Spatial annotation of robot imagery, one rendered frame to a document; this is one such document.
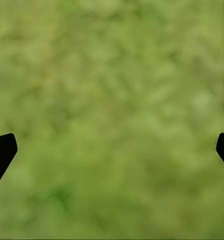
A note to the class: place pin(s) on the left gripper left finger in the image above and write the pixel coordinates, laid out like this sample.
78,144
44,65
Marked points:
8,149

